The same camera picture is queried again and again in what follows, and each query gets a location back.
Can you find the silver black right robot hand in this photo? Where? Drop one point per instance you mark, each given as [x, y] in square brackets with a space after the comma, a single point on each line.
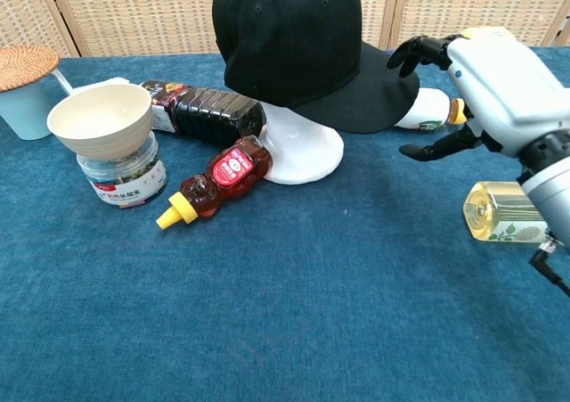
[499, 85]

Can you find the black baseball cap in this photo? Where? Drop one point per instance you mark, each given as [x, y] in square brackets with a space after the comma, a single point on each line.
[289, 41]

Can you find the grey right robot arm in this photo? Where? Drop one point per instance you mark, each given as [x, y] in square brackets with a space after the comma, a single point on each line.
[552, 197]

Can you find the white bottle with yellow cap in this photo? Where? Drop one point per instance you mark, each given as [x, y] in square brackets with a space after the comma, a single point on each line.
[423, 108]

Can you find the clear yellow oil bottle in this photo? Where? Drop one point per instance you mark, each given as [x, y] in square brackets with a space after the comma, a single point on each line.
[494, 215]

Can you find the white mannequin head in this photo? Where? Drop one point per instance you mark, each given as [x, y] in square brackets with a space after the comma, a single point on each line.
[303, 152]

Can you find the bear-shaped honey bottle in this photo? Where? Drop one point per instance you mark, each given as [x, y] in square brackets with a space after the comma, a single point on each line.
[231, 170]

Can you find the yellow-lid green container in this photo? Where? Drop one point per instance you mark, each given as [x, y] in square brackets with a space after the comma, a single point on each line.
[485, 32]

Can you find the blue tablecloth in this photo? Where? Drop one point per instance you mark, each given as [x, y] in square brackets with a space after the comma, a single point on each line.
[311, 308]

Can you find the woven folding screen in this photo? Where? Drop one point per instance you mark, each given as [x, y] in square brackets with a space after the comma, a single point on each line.
[133, 10]

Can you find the clear plastic labelled jar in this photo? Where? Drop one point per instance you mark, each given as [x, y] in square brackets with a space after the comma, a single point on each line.
[124, 183]

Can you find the beige bowl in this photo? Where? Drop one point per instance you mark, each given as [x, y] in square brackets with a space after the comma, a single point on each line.
[102, 125]

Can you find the round rattan coaster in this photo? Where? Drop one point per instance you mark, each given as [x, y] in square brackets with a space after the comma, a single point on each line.
[22, 65]

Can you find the light blue cup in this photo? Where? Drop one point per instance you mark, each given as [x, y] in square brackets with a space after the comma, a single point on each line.
[22, 112]

